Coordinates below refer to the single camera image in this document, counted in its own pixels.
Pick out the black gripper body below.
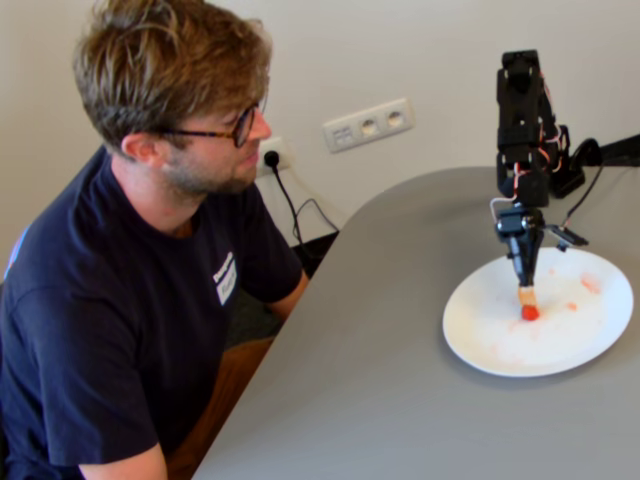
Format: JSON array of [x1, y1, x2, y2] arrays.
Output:
[[494, 204, 549, 246]]

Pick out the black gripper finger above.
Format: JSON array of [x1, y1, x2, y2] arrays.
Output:
[[527, 225, 547, 287], [504, 234, 532, 288]]

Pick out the white round plate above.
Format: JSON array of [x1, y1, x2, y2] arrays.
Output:
[[442, 248, 635, 378]]

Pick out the black bar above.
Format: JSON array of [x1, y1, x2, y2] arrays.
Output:
[[597, 133, 640, 168]]

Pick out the tortoiseshell round eyeglasses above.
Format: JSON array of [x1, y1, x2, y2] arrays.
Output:
[[149, 97, 269, 149]]

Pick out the white name sticker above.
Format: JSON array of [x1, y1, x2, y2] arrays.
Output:
[[212, 252, 239, 306]]

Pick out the brown trousers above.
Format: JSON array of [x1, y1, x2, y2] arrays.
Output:
[[164, 335, 276, 480]]

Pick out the man's head with blond hair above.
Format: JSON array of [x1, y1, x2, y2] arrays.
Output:
[[73, 0, 274, 231]]

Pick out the navy blue t-shirt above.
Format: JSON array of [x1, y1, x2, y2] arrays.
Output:
[[0, 144, 304, 480]]

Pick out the white servo cable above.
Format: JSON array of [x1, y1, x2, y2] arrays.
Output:
[[489, 197, 521, 224]]

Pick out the small gripper camera board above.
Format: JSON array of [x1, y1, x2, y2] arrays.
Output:
[[547, 224, 590, 252]]

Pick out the thin black camera cable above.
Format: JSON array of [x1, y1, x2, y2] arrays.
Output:
[[563, 166, 605, 225]]

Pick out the white triple wall socket plate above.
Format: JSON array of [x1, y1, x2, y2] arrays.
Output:
[[321, 97, 416, 155]]

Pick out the black looped power cable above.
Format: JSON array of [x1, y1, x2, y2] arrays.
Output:
[[292, 197, 342, 247]]

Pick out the white double wall socket plate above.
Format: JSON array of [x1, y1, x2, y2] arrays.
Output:
[[257, 136, 291, 176]]

